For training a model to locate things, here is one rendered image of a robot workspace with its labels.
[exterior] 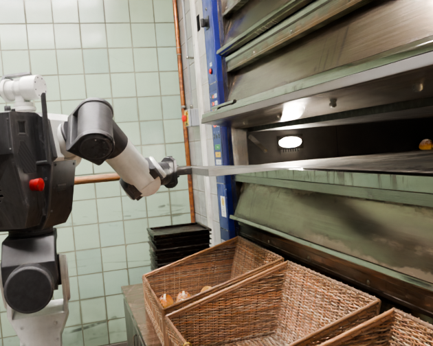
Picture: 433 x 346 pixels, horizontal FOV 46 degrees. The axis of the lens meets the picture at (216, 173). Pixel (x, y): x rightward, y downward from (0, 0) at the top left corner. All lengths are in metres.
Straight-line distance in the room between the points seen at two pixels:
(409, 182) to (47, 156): 0.88
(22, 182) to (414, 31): 0.96
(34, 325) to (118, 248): 1.82
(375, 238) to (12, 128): 0.96
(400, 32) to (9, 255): 1.08
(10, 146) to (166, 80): 2.13
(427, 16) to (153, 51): 2.34
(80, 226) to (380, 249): 2.20
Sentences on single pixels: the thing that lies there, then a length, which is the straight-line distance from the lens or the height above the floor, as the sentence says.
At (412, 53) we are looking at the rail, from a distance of 1.03.
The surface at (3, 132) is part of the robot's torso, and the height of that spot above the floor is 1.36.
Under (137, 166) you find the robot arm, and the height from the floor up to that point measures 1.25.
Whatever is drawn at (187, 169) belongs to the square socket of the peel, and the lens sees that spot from 2.05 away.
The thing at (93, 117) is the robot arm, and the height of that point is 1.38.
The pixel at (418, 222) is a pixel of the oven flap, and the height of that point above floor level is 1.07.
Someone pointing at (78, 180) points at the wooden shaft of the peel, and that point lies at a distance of 2.01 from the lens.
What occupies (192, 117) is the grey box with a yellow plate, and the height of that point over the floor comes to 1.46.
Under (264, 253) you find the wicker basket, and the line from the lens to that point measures 2.10.
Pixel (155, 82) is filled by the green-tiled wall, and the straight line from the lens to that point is 3.31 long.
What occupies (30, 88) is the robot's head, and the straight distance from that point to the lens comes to 1.48.
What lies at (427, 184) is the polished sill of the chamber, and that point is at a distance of 1.24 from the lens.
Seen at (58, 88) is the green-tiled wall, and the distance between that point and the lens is 3.26.
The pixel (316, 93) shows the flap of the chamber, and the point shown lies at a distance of 1.33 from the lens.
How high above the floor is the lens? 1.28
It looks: 3 degrees down
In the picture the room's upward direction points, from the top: 5 degrees counter-clockwise
